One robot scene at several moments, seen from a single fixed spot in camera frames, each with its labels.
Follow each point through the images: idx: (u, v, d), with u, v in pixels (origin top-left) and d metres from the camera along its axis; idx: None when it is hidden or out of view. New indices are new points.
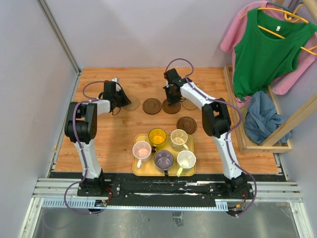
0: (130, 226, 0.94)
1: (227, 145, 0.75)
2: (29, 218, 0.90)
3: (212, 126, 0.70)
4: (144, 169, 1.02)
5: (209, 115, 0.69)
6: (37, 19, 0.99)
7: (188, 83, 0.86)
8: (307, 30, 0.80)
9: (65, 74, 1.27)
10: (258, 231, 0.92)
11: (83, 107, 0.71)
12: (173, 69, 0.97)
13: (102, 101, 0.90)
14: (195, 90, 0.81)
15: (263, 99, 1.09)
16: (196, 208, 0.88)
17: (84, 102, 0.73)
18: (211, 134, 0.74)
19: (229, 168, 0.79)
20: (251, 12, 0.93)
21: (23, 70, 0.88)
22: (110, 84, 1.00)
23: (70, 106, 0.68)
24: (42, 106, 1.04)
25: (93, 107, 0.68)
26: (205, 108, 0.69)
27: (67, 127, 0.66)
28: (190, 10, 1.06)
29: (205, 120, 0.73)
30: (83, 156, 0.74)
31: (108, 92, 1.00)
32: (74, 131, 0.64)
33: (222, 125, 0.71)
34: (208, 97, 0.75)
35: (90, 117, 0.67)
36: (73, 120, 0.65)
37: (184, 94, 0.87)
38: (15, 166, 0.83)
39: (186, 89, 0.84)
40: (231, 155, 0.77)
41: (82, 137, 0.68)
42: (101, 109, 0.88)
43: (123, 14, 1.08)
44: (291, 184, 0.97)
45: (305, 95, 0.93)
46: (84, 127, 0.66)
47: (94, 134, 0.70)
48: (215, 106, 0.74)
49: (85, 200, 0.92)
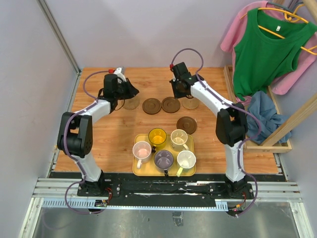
0: (130, 226, 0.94)
1: (237, 154, 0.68)
2: (29, 218, 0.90)
3: (228, 134, 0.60)
4: (144, 169, 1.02)
5: (225, 122, 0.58)
6: (37, 19, 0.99)
7: (199, 81, 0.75)
8: (307, 30, 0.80)
9: (65, 74, 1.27)
10: (258, 231, 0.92)
11: (78, 119, 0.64)
12: (181, 63, 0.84)
13: (100, 105, 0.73)
14: (209, 91, 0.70)
15: (263, 99, 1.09)
16: (196, 208, 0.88)
17: (79, 111, 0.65)
18: (224, 143, 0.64)
19: (234, 172, 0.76)
20: (251, 12, 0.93)
21: (23, 70, 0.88)
22: (112, 79, 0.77)
23: (64, 118, 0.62)
24: (42, 106, 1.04)
25: (87, 122, 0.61)
26: (222, 114, 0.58)
27: (60, 142, 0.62)
28: (189, 10, 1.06)
29: (220, 127, 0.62)
30: (80, 166, 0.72)
31: (109, 89, 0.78)
32: (64, 146, 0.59)
33: (238, 133, 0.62)
34: (225, 101, 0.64)
35: (84, 132, 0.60)
36: (64, 135, 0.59)
37: (195, 94, 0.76)
38: (15, 166, 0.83)
39: (198, 89, 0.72)
40: (238, 163, 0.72)
41: (76, 151, 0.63)
42: (98, 116, 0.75)
43: (123, 14, 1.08)
44: (291, 184, 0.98)
45: (305, 95, 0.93)
46: (77, 141, 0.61)
47: (88, 148, 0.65)
48: (231, 111, 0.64)
49: (85, 200, 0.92)
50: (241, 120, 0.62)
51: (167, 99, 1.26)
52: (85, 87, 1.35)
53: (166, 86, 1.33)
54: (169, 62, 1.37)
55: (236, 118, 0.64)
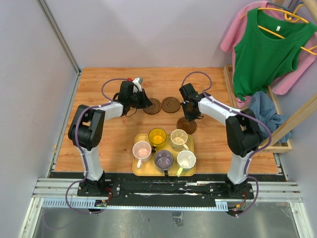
0: (130, 226, 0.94)
1: (247, 163, 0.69)
2: (29, 218, 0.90)
3: (240, 142, 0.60)
4: (144, 169, 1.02)
5: (236, 130, 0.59)
6: (37, 18, 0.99)
7: (206, 96, 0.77)
8: (307, 30, 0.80)
9: (65, 74, 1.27)
10: (258, 231, 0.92)
11: (91, 112, 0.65)
12: (188, 85, 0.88)
13: (114, 106, 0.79)
14: (216, 104, 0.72)
15: (263, 99, 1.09)
16: (196, 207, 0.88)
17: (94, 106, 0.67)
18: (237, 153, 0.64)
19: (237, 177, 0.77)
20: (251, 12, 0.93)
21: (23, 70, 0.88)
22: (128, 85, 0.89)
23: (79, 109, 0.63)
24: (42, 106, 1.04)
25: (100, 116, 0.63)
26: (231, 122, 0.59)
27: (71, 131, 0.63)
28: (189, 10, 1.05)
29: (231, 136, 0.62)
30: (84, 160, 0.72)
31: (124, 93, 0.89)
32: (75, 135, 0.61)
33: (251, 142, 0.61)
34: (232, 109, 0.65)
35: (96, 124, 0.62)
36: (77, 125, 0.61)
37: (203, 109, 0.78)
38: (15, 166, 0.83)
39: (205, 103, 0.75)
40: (245, 170, 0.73)
41: (83, 143, 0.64)
42: (110, 114, 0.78)
43: (123, 14, 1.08)
44: (291, 184, 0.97)
45: (305, 95, 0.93)
46: (87, 134, 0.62)
47: (96, 142, 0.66)
48: (241, 120, 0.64)
49: (85, 200, 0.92)
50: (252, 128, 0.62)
51: (167, 99, 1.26)
52: (85, 87, 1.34)
53: (166, 86, 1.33)
54: (168, 62, 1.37)
55: (247, 126, 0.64)
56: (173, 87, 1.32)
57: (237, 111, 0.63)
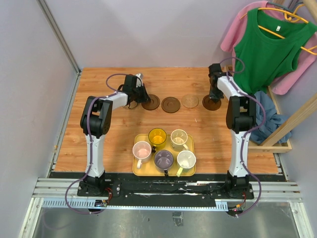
0: (130, 226, 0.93)
1: (241, 144, 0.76)
2: (29, 218, 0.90)
3: (234, 118, 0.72)
4: (144, 169, 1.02)
5: (234, 107, 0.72)
6: (37, 18, 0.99)
7: (227, 75, 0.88)
8: (307, 30, 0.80)
9: (65, 74, 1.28)
10: (258, 231, 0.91)
11: (100, 103, 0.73)
12: (217, 64, 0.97)
13: (120, 95, 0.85)
14: (231, 83, 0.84)
15: (263, 100, 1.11)
16: (196, 208, 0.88)
17: (101, 96, 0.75)
18: (230, 128, 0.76)
19: (235, 165, 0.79)
20: (251, 12, 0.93)
21: (23, 70, 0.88)
22: (131, 77, 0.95)
23: (87, 100, 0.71)
24: (43, 106, 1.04)
25: (109, 106, 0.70)
26: (233, 100, 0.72)
27: (82, 120, 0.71)
28: (189, 10, 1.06)
29: (229, 113, 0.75)
30: (90, 149, 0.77)
31: (128, 85, 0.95)
32: (87, 124, 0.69)
33: (244, 122, 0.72)
34: (239, 90, 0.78)
35: (105, 114, 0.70)
36: (88, 115, 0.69)
37: (219, 86, 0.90)
38: (15, 167, 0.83)
39: (223, 80, 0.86)
40: (241, 155, 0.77)
41: (94, 131, 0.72)
42: (116, 104, 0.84)
43: (124, 14, 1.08)
44: (291, 184, 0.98)
45: (305, 95, 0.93)
46: (98, 122, 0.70)
47: (106, 131, 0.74)
48: (244, 102, 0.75)
49: (85, 200, 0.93)
50: (249, 111, 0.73)
51: (167, 98, 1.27)
52: (85, 87, 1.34)
53: (166, 86, 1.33)
54: (168, 62, 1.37)
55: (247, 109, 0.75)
56: (173, 87, 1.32)
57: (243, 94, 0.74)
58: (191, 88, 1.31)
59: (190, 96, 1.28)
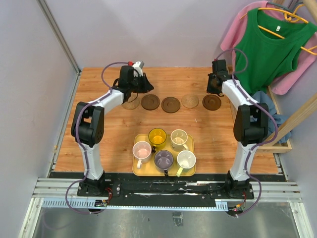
0: (130, 226, 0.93)
1: (247, 155, 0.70)
2: (29, 218, 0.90)
3: (243, 130, 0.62)
4: (144, 169, 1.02)
5: (243, 118, 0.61)
6: (37, 18, 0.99)
7: (233, 79, 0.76)
8: (307, 30, 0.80)
9: (65, 74, 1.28)
10: (258, 231, 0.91)
11: (90, 108, 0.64)
12: (222, 61, 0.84)
13: (114, 95, 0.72)
14: (238, 89, 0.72)
15: (263, 100, 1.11)
16: (196, 208, 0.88)
17: (93, 101, 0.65)
18: (238, 140, 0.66)
19: (237, 171, 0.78)
20: (251, 12, 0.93)
21: (23, 69, 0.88)
22: (127, 70, 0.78)
23: (77, 107, 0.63)
24: (42, 106, 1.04)
25: (99, 114, 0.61)
26: (242, 109, 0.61)
27: (73, 128, 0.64)
28: (189, 10, 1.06)
29: (237, 124, 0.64)
30: (85, 157, 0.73)
31: (124, 80, 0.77)
32: (76, 133, 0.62)
33: (255, 134, 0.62)
34: (249, 98, 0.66)
35: (96, 123, 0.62)
36: (77, 124, 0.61)
37: (224, 90, 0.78)
38: (15, 166, 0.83)
39: (229, 85, 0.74)
40: (245, 165, 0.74)
41: (86, 140, 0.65)
42: (111, 106, 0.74)
43: (124, 14, 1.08)
44: (291, 184, 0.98)
45: (305, 95, 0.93)
46: (89, 131, 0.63)
47: (99, 138, 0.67)
48: (255, 111, 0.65)
49: (85, 200, 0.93)
50: (261, 121, 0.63)
51: (167, 98, 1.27)
52: (85, 87, 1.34)
53: (166, 86, 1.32)
54: (168, 62, 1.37)
55: (258, 118, 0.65)
56: (173, 87, 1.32)
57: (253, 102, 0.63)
58: (191, 89, 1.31)
59: (190, 96, 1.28)
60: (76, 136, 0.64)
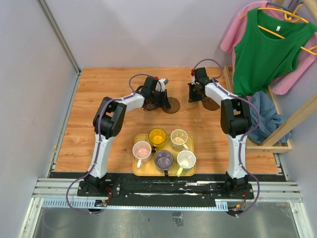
0: (130, 226, 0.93)
1: (239, 147, 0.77)
2: (29, 218, 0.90)
3: (230, 122, 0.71)
4: (144, 169, 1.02)
5: (227, 111, 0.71)
6: (37, 19, 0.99)
7: (213, 82, 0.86)
8: (307, 29, 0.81)
9: (65, 75, 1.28)
10: (258, 231, 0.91)
11: (114, 104, 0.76)
12: (202, 68, 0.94)
13: (136, 98, 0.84)
14: (219, 89, 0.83)
15: (263, 99, 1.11)
16: (196, 207, 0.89)
17: (117, 98, 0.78)
18: (228, 133, 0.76)
19: (234, 168, 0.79)
20: (251, 12, 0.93)
21: (23, 70, 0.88)
22: (152, 80, 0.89)
23: (103, 101, 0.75)
24: (43, 106, 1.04)
25: (121, 109, 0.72)
26: (225, 103, 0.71)
27: (96, 119, 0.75)
28: (189, 10, 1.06)
29: (224, 118, 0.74)
30: (97, 149, 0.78)
31: (148, 87, 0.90)
32: (99, 123, 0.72)
33: (240, 124, 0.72)
34: (230, 94, 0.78)
35: (117, 117, 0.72)
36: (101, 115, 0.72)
37: (207, 92, 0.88)
38: (16, 166, 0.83)
39: (210, 87, 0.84)
40: (239, 158, 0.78)
41: (105, 131, 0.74)
42: (131, 106, 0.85)
43: (124, 14, 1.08)
44: (291, 184, 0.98)
45: (305, 95, 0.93)
46: (109, 123, 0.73)
47: (116, 133, 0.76)
48: (237, 104, 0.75)
49: (85, 200, 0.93)
50: (243, 112, 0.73)
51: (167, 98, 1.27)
52: (85, 87, 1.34)
53: (166, 86, 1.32)
54: (168, 62, 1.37)
55: (240, 111, 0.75)
56: (173, 87, 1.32)
57: (234, 96, 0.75)
58: None
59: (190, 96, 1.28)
60: (97, 126, 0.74)
